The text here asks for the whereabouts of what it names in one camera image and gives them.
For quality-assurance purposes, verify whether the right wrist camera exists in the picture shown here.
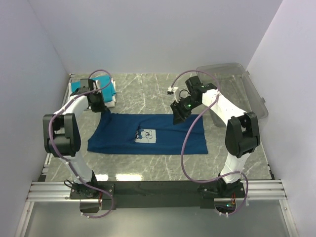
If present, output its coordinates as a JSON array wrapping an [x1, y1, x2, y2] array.
[[167, 86, 179, 95]]

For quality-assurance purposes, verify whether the white folded t-shirt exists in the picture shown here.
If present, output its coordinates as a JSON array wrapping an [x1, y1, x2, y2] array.
[[68, 79, 116, 108]]

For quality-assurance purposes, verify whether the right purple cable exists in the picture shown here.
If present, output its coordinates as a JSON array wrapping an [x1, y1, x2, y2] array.
[[170, 70, 248, 216]]

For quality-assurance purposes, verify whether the purple cable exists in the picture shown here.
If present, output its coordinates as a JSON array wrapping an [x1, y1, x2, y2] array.
[[48, 69, 117, 219], [170, 70, 248, 216]]

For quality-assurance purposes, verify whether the dark blue t-shirt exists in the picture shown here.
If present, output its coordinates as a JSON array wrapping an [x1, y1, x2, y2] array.
[[87, 112, 197, 155]]

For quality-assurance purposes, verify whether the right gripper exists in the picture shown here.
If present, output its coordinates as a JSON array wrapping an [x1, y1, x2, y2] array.
[[170, 96, 201, 125]]

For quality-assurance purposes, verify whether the teal folded t-shirt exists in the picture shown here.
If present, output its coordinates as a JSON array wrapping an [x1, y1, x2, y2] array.
[[71, 75, 117, 103]]

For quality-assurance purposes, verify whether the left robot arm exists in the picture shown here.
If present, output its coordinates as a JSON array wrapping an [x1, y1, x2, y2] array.
[[42, 79, 107, 198]]

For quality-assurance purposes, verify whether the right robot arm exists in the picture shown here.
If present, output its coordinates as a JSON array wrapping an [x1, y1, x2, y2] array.
[[167, 76, 261, 197]]

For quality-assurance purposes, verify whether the clear plastic bin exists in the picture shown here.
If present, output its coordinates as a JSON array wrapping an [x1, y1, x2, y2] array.
[[197, 63, 269, 127]]

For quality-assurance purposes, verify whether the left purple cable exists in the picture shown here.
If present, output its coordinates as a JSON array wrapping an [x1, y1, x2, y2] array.
[[48, 69, 117, 219]]

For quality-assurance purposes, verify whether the black base beam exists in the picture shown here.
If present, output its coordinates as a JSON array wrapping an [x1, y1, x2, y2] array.
[[70, 180, 246, 210]]

